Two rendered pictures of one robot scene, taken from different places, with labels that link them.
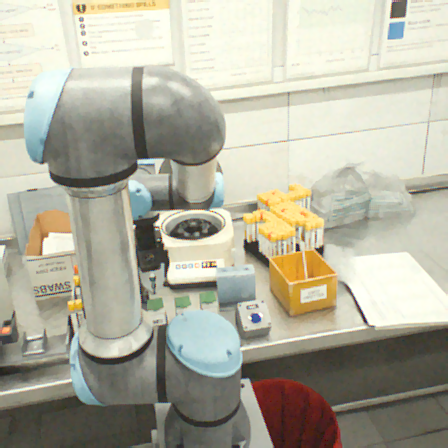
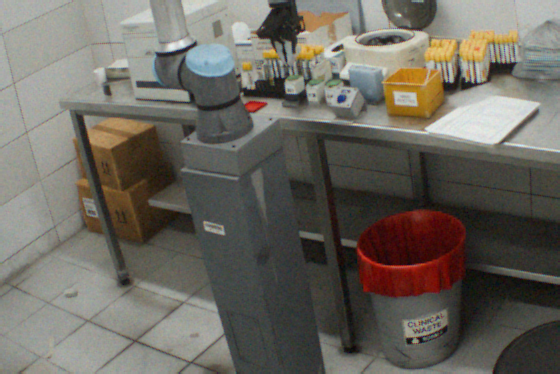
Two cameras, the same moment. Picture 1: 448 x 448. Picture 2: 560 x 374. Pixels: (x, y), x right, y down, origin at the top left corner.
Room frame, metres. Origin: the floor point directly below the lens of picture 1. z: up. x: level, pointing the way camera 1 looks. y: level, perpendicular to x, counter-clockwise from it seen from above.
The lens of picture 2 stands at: (-0.59, -1.57, 1.70)
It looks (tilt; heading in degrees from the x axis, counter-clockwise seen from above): 25 degrees down; 49
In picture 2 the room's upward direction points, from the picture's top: 11 degrees counter-clockwise
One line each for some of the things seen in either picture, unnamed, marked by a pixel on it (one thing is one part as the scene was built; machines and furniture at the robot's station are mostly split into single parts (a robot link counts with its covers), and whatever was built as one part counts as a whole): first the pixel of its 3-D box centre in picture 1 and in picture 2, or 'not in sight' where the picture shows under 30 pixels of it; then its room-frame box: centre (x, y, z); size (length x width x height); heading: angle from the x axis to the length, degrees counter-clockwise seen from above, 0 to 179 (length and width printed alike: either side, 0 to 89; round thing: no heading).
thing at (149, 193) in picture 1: (142, 193); not in sight; (0.92, 0.10, 1.30); 0.11 x 0.11 x 0.08; 88
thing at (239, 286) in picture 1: (235, 286); (367, 84); (1.10, -0.10, 0.92); 0.10 x 0.07 x 0.10; 90
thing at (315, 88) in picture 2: (183, 312); (316, 91); (1.03, 0.04, 0.91); 0.05 x 0.04 x 0.07; 8
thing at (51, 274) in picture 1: (75, 247); (303, 41); (1.34, 0.37, 0.95); 0.29 x 0.25 x 0.15; 8
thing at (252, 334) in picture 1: (251, 314); (350, 100); (0.99, -0.12, 0.92); 0.13 x 0.07 x 0.08; 8
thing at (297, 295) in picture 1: (302, 281); (414, 92); (1.10, -0.27, 0.93); 0.13 x 0.13 x 0.10; 12
